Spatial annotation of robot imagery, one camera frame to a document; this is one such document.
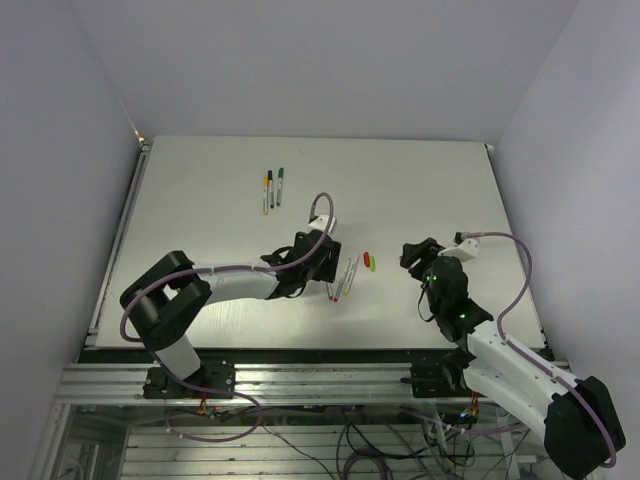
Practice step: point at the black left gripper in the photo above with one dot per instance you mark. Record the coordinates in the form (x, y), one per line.
(329, 269)

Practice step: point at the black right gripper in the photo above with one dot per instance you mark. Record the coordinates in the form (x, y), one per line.
(426, 251)

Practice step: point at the white pen yellow end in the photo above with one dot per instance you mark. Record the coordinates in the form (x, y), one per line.
(265, 203)

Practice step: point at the white pen green end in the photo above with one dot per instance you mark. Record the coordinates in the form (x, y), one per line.
(279, 191)

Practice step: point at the white pen blue end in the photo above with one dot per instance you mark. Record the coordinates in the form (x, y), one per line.
(271, 194)

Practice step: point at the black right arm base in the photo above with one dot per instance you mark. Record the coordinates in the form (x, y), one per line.
(439, 373)

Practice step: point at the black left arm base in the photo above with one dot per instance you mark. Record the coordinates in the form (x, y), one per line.
(211, 380)

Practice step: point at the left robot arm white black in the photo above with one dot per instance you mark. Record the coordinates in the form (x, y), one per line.
(164, 302)

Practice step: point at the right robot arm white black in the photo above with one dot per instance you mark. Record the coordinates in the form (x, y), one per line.
(575, 418)

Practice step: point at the white pen orange end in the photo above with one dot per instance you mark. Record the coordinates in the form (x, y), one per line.
(343, 278)

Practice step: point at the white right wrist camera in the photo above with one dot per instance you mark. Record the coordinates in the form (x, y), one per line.
(465, 248)

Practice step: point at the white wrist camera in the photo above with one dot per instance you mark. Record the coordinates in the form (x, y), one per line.
(465, 248)
(323, 222)

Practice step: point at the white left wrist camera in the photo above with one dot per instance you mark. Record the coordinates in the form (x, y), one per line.
(323, 222)

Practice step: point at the aluminium frame rail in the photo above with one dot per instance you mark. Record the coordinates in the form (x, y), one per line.
(122, 384)

